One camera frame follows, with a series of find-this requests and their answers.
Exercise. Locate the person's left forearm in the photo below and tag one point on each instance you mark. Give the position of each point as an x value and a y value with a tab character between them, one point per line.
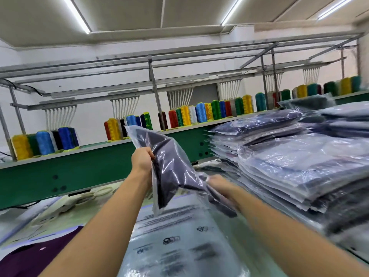
98	228

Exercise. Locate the grey metal thread rack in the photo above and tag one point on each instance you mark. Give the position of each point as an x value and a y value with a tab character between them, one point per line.
153	83

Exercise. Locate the person's left hand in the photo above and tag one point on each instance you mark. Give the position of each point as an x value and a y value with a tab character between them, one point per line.
142	161

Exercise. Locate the ceiling light tube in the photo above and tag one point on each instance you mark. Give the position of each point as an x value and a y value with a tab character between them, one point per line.
232	11
336	7
76	14

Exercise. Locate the stack of bagged garments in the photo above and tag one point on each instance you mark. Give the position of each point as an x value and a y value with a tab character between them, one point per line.
300	170

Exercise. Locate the row of coloured thread spools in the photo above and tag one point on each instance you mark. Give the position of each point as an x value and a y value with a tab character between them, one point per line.
190	115

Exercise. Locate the stack of plastic bags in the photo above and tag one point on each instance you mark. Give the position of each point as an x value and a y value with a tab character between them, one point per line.
179	245

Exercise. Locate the person's right hand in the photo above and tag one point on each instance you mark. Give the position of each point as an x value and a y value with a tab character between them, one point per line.
222	188

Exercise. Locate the person's right forearm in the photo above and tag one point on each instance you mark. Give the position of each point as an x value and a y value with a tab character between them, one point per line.
300	239

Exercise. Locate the navy shirt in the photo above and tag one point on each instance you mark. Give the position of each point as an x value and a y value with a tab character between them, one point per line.
173	167

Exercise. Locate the green machine beam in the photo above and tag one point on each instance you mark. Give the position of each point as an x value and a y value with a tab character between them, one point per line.
75	170

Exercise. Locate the white shirt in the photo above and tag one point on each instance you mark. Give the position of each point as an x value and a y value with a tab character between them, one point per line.
300	158

